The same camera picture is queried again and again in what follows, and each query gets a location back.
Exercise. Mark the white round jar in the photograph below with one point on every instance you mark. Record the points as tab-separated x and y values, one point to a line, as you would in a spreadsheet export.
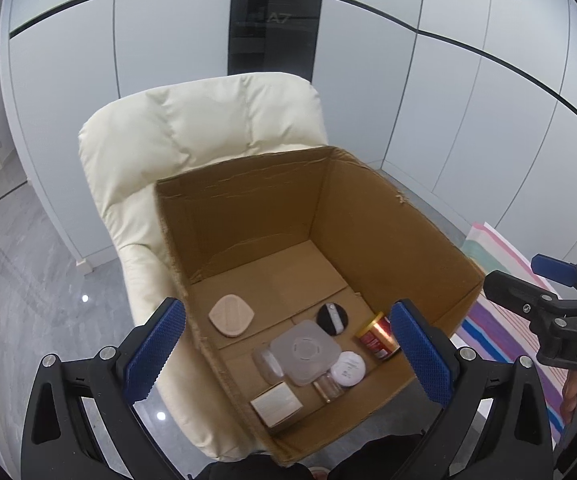
347	369

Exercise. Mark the beige cube box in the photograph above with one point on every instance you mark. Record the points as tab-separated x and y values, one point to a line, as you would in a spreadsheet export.
276	404

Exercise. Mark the small clear bottle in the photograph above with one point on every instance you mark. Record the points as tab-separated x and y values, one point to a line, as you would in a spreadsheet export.
267	365

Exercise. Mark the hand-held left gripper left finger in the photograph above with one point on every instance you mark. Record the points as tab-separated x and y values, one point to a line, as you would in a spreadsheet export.
156	350

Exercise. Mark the person's slippered foot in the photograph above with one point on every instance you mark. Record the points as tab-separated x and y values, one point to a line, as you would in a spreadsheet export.
318	474

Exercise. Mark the small pink bottle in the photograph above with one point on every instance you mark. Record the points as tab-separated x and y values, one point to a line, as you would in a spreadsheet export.
328	390

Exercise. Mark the beige rounded square compact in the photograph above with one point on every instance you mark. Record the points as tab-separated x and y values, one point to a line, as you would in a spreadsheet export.
231	316

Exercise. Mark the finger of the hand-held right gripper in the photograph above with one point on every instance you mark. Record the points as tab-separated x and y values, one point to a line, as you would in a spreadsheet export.
553	267
518	295

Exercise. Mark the red jar with yellow lid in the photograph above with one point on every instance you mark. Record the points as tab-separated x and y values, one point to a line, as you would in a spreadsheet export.
378	337

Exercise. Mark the cream padded armchair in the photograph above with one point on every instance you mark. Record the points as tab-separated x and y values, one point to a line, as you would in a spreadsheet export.
193	125

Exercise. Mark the black round powder puff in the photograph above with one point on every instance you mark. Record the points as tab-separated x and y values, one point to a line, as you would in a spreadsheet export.
326	317

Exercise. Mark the striped colourful cloth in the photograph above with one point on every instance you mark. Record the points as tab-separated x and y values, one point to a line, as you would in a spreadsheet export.
498	330

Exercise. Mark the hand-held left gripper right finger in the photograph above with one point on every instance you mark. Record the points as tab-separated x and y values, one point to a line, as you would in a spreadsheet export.
421	355

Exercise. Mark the brown cardboard box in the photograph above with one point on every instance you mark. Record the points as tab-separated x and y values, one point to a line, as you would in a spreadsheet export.
248	210

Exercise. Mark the translucent square container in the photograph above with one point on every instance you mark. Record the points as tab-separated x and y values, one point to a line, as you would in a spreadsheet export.
304	352

